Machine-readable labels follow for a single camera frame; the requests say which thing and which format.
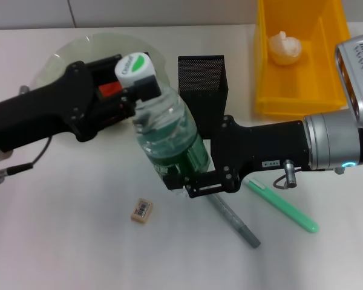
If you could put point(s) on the clear bottle with green label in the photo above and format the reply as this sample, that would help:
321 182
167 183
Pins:
163 127

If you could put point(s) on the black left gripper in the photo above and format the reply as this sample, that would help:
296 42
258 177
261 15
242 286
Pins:
42 111

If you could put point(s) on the black mesh pen holder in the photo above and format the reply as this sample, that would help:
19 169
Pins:
202 72

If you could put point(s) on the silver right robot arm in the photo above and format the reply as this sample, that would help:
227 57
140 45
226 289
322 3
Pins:
329 142

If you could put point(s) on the grey marker pen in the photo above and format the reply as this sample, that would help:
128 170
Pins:
242 229

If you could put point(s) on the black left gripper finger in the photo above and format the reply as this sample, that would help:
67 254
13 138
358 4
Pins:
148 89

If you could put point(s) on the mint green pen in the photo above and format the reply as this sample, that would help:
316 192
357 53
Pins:
290 211

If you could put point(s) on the wavy green glass fruit plate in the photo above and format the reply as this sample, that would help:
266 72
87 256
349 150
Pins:
106 45

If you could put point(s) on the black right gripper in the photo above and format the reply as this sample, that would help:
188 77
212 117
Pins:
260 145

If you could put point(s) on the beige eraser with barcode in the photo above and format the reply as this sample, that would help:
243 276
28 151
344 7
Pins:
141 211

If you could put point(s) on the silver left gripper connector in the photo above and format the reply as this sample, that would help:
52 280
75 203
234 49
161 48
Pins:
24 89

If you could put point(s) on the yellow plastic bin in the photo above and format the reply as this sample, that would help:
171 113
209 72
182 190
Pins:
290 96

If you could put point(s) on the white paper ball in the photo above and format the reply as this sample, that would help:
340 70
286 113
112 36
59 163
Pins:
285 48

